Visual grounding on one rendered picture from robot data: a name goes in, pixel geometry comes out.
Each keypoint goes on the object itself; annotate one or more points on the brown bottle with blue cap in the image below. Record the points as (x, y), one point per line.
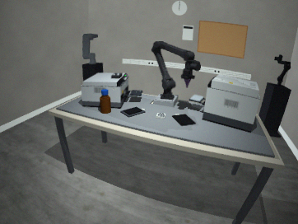
(105, 106)

